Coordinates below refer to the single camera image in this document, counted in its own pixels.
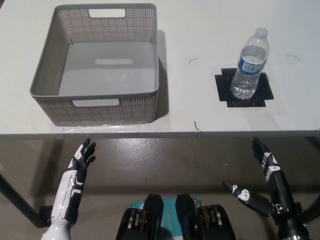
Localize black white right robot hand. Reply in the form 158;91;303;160
222;136;296;220

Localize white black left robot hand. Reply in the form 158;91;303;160
51;137;97;223

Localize clear plastic water bottle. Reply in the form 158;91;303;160
230;26;270;100

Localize black floor tape patch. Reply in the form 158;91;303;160
38;205;55;227

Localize black tape square patch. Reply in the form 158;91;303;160
214;67;275;109

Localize grey perforated plastic basket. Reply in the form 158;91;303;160
29;2;160;127

